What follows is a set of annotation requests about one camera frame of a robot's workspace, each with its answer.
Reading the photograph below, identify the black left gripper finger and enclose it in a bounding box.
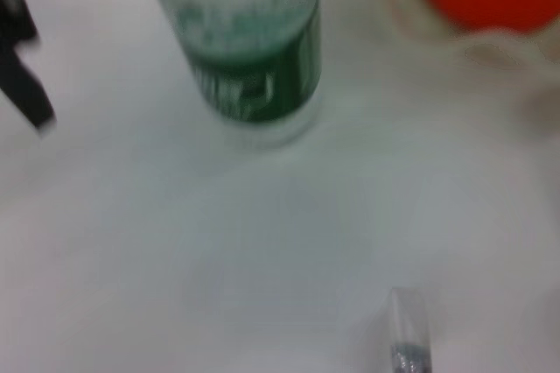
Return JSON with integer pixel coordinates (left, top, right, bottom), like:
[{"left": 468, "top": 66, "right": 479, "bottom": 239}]
[{"left": 0, "top": 0, "right": 57, "bottom": 134}]

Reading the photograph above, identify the clear bottle with green label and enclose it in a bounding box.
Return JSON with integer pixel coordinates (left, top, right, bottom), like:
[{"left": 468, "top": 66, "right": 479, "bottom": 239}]
[{"left": 141, "top": 0, "right": 326, "bottom": 151}]

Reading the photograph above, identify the grey pen with clear cap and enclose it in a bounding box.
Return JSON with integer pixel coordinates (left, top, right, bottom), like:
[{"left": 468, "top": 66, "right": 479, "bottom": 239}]
[{"left": 386, "top": 286, "right": 433, "bottom": 373}]

